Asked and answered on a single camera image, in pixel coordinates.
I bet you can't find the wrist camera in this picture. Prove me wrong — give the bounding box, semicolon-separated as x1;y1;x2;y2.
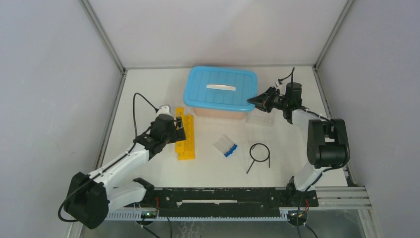
275;79;284;88
156;105;172;116

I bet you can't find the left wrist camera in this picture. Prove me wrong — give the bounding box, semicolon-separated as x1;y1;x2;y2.
156;105;172;116

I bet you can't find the yellow test tube rack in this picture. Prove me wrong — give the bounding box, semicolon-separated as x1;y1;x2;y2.
175;107;195;160

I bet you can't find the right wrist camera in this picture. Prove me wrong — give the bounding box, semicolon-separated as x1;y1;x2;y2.
275;79;284;88

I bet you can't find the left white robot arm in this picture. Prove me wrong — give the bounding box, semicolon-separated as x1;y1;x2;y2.
57;114;186;229

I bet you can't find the black wire ring stand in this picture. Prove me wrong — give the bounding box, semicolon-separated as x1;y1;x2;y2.
246;143;271;174

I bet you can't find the left black cable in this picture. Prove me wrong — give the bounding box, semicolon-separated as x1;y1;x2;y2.
57;92;160;223

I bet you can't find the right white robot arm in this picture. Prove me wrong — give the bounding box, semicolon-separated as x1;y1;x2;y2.
247;82;351;206

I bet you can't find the blue plastic box lid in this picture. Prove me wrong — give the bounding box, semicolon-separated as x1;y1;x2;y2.
183;66;258;113

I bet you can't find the blue-capped tube bundle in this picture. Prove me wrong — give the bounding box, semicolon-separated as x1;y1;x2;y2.
213;134;238;158

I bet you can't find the pink plastic storage box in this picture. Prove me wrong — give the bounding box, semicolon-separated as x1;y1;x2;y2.
193;107;247;120

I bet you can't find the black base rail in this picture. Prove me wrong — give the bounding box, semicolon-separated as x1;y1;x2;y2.
130;178;319;219

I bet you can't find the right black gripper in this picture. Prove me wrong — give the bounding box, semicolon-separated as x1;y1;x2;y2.
248;86;288;114

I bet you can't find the clear plastic well plate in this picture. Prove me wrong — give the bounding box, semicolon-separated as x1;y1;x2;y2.
246;109;274;126

